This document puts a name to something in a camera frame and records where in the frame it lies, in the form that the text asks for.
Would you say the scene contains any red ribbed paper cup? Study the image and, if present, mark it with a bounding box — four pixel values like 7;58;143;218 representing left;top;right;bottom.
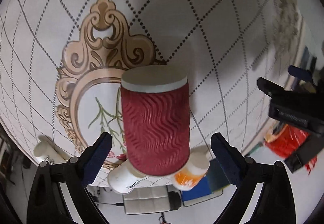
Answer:
121;65;190;176

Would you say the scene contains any orange white paper cup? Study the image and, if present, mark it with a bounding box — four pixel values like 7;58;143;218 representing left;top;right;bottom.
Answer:
171;151;210;191

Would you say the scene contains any white paper cup right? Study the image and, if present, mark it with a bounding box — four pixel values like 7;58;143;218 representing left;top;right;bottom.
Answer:
33;135;70;165

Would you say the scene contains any red plastic bag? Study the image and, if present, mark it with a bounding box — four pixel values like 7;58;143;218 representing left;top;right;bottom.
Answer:
264;122;317;175

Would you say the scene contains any blue flat board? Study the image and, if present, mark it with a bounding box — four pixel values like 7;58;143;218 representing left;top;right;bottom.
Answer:
181;176;212;203

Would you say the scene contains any white padded chair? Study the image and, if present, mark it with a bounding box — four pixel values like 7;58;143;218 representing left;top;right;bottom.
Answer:
123;186;182;215

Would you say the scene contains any patterned floral tablecloth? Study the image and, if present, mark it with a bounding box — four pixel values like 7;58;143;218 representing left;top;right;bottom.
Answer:
1;0;300;186

